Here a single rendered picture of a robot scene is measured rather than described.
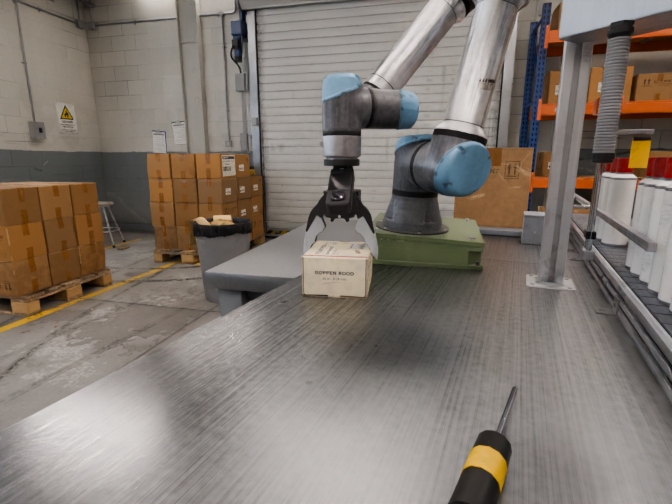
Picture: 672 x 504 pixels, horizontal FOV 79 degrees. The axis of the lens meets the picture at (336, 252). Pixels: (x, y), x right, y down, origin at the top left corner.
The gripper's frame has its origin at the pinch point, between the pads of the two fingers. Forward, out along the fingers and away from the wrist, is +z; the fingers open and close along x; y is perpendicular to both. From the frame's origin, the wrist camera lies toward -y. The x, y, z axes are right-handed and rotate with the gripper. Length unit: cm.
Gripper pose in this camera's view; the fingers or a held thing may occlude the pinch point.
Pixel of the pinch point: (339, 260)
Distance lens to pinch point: 82.6
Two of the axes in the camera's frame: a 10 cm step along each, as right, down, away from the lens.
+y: 1.4, -2.2, 9.6
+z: 0.0, 9.8, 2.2
